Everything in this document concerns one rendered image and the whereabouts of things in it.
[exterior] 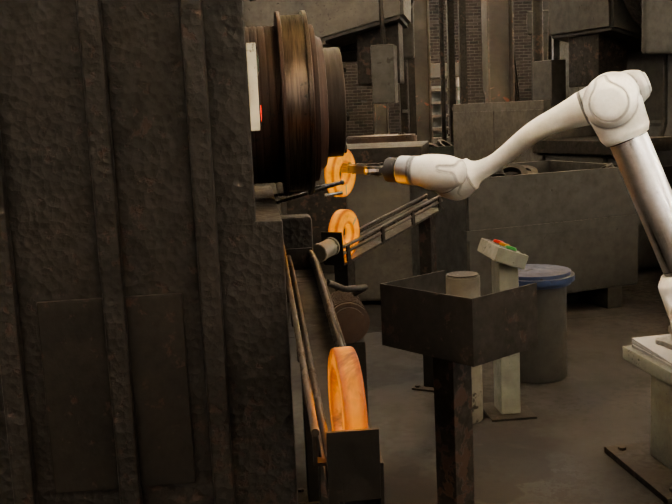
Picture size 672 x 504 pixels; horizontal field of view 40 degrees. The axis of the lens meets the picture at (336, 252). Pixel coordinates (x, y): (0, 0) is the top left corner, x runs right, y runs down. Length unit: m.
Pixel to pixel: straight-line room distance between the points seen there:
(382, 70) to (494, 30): 6.57
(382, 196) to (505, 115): 1.74
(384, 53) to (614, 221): 1.47
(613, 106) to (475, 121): 4.47
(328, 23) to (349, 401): 3.93
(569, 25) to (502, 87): 5.32
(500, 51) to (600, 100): 8.94
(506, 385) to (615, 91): 1.28
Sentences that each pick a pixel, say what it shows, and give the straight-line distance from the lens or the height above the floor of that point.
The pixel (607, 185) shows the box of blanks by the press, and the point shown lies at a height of 0.65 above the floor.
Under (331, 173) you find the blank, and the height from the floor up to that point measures 0.90.
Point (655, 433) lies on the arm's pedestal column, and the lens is 2.93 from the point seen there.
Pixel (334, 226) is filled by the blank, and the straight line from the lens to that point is 2.86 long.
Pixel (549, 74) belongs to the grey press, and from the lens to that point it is 6.25.
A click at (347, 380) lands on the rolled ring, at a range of 1.30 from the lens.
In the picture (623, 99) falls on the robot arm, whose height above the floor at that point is 1.09.
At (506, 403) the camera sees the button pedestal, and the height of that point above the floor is 0.05.
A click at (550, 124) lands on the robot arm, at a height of 1.03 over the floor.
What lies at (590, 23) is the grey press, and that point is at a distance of 5.90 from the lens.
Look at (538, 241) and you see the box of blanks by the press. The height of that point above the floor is 0.40.
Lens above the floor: 1.09
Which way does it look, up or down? 9 degrees down
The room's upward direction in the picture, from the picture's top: 3 degrees counter-clockwise
